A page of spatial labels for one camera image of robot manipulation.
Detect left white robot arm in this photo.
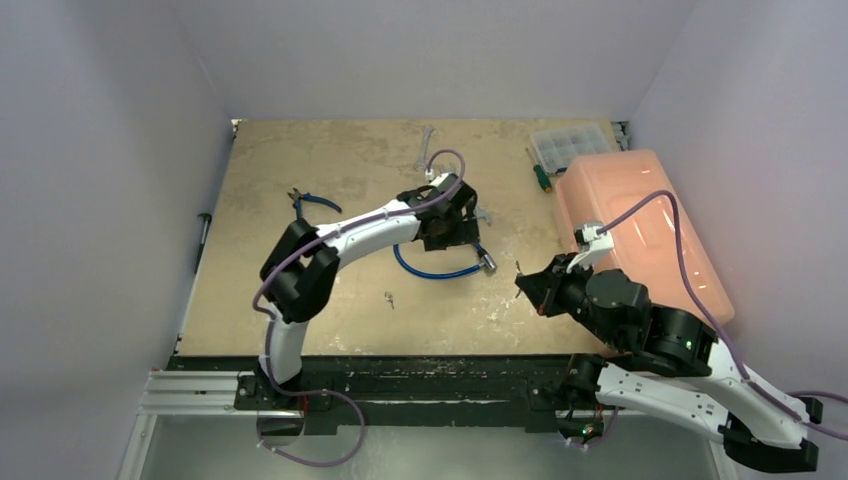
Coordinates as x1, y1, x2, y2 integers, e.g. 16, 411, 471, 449
252, 173, 480, 409

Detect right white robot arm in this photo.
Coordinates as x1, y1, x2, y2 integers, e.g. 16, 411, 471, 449
515, 254, 823, 474

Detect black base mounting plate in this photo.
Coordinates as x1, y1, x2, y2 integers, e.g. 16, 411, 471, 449
234, 354, 597, 435

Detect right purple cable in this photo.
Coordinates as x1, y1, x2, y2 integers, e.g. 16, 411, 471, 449
566, 190, 848, 452

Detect green handled screwdriver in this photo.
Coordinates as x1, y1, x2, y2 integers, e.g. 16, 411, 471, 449
525, 148, 553, 193

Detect silver key bunch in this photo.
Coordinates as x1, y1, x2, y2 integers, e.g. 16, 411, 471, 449
514, 260, 523, 299

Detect blue cable lock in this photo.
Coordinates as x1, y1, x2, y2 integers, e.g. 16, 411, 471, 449
392, 243, 498, 281

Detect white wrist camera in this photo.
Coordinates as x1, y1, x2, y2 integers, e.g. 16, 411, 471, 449
566, 221, 614, 273
424, 172, 464, 201

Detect large silver wrench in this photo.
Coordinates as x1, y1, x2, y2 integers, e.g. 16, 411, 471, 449
474, 206, 492, 226

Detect small silver wrench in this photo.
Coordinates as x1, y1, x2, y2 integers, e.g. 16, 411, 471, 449
413, 125, 435, 171

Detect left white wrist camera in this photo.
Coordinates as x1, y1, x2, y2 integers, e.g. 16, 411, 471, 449
424, 172, 464, 201

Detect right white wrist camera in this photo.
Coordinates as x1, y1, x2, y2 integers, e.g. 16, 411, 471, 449
566, 221, 614, 273

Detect black clamp handle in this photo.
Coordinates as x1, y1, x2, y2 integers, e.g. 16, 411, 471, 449
193, 212, 213, 274

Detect clear compartment organizer box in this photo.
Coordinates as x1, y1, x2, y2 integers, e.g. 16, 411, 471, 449
530, 122, 616, 176

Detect small silver key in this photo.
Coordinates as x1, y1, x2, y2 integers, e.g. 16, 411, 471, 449
384, 291, 395, 310

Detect orange translucent plastic toolbox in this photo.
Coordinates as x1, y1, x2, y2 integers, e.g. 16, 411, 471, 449
553, 150, 735, 325

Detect blue handled pliers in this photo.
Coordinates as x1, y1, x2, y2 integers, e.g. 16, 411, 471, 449
287, 188, 343, 220

